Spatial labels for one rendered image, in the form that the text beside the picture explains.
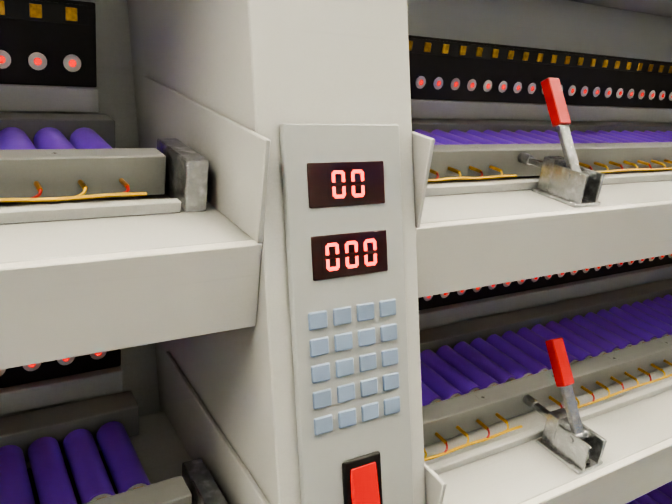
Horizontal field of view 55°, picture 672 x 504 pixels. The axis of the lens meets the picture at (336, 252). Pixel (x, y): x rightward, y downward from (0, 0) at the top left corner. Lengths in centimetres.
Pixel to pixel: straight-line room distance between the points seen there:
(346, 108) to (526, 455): 30
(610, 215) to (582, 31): 36
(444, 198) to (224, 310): 18
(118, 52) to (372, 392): 30
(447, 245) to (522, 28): 40
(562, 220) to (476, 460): 18
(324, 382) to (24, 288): 15
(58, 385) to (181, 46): 23
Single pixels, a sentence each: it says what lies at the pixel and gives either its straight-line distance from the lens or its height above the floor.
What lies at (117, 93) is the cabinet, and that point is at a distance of 50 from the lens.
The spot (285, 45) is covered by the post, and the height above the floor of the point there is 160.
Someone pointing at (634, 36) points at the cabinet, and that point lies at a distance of 89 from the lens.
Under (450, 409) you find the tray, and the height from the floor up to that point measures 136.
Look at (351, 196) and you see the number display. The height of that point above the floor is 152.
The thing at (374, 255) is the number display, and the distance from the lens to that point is 34.
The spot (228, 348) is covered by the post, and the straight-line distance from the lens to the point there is 37.
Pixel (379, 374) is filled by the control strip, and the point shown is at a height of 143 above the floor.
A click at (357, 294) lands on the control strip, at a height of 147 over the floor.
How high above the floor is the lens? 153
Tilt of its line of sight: 6 degrees down
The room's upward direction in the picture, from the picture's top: 3 degrees counter-clockwise
